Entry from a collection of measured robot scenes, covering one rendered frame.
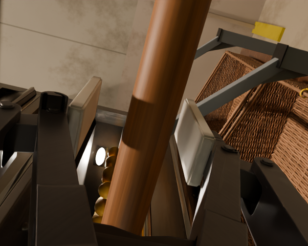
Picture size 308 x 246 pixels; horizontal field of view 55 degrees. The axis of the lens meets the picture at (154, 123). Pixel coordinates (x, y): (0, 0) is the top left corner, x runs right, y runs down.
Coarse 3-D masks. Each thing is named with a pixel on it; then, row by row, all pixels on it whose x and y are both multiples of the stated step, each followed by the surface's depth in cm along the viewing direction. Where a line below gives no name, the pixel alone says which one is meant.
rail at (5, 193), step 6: (30, 156) 83; (30, 162) 80; (24, 168) 77; (18, 174) 74; (12, 180) 71; (18, 180) 72; (6, 186) 69; (12, 186) 69; (6, 192) 67; (0, 198) 65; (0, 204) 63
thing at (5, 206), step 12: (24, 180) 72; (12, 192) 67; (24, 192) 69; (12, 204) 63; (24, 204) 70; (0, 216) 59; (12, 216) 63; (24, 216) 70; (0, 228) 58; (12, 228) 63; (0, 240) 58; (12, 240) 64; (24, 240) 72
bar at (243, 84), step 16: (224, 32) 98; (208, 48) 100; (256, 48) 100; (272, 48) 100; (288, 48) 53; (272, 64) 55; (288, 64) 54; (304, 64) 54; (240, 80) 56; (256, 80) 56; (272, 80) 56; (224, 96) 57; (208, 112) 58; (144, 224) 34
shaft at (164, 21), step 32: (160, 0) 16; (192, 0) 15; (160, 32) 16; (192, 32) 16; (160, 64) 16; (160, 96) 17; (128, 128) 18; (160, 128) 17; (128, 160) 18; (160, 160) 19; (128, 192) 19; (128, 224) 20
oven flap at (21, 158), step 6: (18, 156) 107; (24, 156) 107; (12, 162) 103; (18, 162) 103; (24, 162) 102; (12, 168) 99; (18, 168) 98; (6, 174) 95; (12, 174) 95; (0, 180) 92; (6, 180) 92; (0, 186) 89; (0, 192) 86
